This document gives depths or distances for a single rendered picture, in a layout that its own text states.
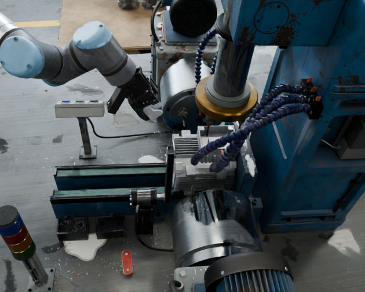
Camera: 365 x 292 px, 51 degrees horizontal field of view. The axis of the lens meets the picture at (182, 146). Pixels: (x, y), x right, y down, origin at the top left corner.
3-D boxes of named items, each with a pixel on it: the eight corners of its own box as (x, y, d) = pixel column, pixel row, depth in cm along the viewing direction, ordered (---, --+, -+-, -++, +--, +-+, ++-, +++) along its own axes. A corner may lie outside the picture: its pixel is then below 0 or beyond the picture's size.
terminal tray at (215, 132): (229, 138, 133) (233, 124, 128) (235, 163, 127) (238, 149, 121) (195, 139, 132) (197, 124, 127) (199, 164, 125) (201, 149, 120)
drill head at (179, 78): (211, 82, 177) (219, 35, 158) (224, 142, 153) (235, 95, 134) (157, 83, 174) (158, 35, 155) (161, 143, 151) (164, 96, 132)
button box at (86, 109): (105, 113, 147) (104, 99, 146) (103, 117, 140) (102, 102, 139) (59, 113, 145) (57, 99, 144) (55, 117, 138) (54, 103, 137)
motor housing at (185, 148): (221, 157, 148) (229, 122, 133) (229, 199, 135) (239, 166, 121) (170, 158, 146) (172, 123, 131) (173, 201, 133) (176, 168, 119)
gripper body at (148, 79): (160, 104, 114) (139, 77, 105) (135, 115, 116) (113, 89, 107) (159, 87, 119) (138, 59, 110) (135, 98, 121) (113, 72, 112)
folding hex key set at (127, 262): (133, 276, 128) (132, 273, 126) (123, 277, 127) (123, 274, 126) (131, 251, 133) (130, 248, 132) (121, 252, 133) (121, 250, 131)
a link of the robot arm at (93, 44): (70, 28, 101) (102, 11, 98) (99, 61, 110) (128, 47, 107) (67, 50, 95) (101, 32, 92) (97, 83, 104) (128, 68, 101)
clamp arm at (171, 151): (171, 195, 126) (175, 145, 107) (172, 203, 124) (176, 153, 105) (161, 196, 126) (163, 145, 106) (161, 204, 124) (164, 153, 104)
